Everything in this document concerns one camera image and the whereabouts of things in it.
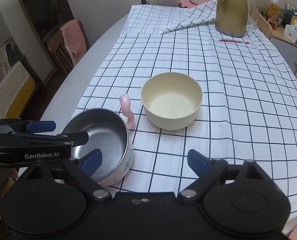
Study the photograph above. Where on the cream plastic bowl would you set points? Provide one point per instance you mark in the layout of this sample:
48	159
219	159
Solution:
171	100

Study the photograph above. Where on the white quilted bag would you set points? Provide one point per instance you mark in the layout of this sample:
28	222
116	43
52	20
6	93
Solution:
18	81

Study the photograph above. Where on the white grey drawer cabinet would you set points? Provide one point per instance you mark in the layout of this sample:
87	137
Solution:
287	49

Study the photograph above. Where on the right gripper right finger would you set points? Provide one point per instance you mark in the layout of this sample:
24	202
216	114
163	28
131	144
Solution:
209	172

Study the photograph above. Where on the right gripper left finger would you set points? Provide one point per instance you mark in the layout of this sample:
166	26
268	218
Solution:
78	174

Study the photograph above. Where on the red pen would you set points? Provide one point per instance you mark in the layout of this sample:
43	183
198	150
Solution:
234	41

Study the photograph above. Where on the wooden chair with pink cloth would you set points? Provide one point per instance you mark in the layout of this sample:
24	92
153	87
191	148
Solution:
59	54

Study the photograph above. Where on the pink object behind table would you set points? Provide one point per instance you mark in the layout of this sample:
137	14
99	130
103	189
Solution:
187	4

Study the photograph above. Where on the gold thermos jug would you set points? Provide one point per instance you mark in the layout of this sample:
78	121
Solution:
231	17

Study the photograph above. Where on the pink cloth on chair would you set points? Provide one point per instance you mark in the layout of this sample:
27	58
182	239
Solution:
74	41

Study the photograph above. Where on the orange snack bottle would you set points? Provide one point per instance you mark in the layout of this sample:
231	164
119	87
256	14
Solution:
273	13

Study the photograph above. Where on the dark wooden shelf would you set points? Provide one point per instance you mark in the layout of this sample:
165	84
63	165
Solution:
47	17

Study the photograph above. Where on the white tissue box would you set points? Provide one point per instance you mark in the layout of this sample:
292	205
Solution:
290	32

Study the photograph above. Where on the pink steel bowl with handle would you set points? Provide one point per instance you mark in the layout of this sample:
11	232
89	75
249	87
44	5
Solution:
109	133

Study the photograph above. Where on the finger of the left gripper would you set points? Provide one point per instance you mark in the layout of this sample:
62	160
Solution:
19	125
24	148

